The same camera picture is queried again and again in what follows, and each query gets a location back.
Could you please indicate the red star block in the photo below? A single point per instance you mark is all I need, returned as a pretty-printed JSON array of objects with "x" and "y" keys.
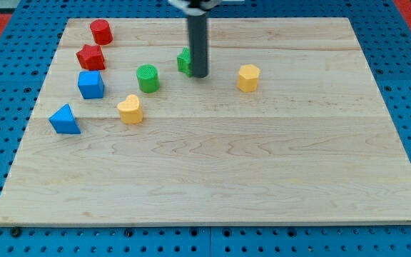
[{"x": 91, "y": 58}]

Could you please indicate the blue cube block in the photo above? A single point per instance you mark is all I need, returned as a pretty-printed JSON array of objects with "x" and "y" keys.
[{"x": 91, "y": 85}]

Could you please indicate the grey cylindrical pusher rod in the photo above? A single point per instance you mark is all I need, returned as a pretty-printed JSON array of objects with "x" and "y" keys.
[{"x": 198, "y": 44}]

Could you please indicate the yellow hexagon block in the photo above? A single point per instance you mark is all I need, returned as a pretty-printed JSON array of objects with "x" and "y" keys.
[{"x": 248, "y": 76}]

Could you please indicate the wooden board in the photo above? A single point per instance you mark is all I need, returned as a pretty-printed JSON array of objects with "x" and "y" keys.
[{"x": 313, "y": 145}]

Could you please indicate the yellow heart block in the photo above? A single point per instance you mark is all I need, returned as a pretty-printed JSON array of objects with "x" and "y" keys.
[{"x": 130, "y": 110}]

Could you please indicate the green star block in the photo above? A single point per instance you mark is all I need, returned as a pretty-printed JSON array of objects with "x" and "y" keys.
[{"x": 184, "y": 62}]

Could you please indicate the green cylinder block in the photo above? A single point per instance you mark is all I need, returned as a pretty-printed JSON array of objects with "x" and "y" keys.
[{"x": 147, "y": 76}]

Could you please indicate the blue triangle block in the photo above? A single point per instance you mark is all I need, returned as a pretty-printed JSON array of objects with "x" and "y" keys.
[{"x": 63, "y": 121}]

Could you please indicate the red cylinder block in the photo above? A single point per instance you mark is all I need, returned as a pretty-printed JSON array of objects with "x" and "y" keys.
[{"x": 101, "y": 31}]

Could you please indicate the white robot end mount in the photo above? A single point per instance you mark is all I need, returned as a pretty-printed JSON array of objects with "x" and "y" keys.
[{"x": 194, "y": 7}]

